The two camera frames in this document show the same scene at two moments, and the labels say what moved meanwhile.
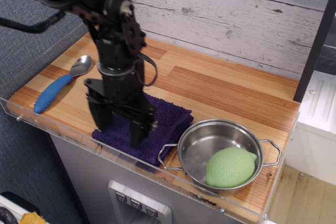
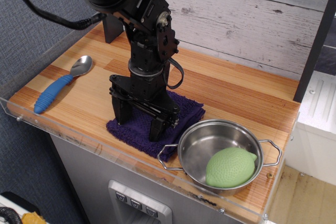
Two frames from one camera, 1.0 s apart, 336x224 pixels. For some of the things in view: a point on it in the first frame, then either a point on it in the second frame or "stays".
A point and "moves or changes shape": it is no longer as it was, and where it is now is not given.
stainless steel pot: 198,142 stays
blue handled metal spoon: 80,66 stays
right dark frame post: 314,57 stays
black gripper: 121,90 → 148,94
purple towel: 170,121 moves or changes shape
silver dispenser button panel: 128,205 stays
